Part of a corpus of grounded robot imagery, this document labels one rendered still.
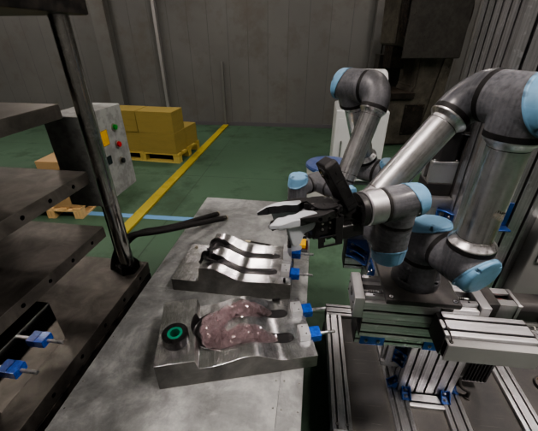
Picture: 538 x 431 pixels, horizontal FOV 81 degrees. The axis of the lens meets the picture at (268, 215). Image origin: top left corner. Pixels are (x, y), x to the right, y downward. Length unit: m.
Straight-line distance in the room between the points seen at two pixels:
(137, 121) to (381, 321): 4.72
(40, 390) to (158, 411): 0.40
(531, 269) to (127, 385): 1.38
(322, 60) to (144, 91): 3.90
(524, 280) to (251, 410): 1.02
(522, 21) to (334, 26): 6.06
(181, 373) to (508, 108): 1.06
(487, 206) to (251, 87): 6.58
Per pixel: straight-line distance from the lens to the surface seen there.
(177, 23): 7.54
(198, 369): 1.08
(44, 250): 1.47
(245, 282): 1.31
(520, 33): 1.12
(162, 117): 5.12
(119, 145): 1.68
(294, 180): 1.19
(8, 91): 9.95
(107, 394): 1.20
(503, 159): 0.86
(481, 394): 2.07
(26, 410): 1.31
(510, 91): 0.83
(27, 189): 1.36
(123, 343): 1.31
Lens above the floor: 1.74
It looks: 30 degrees down
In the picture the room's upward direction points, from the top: straight up
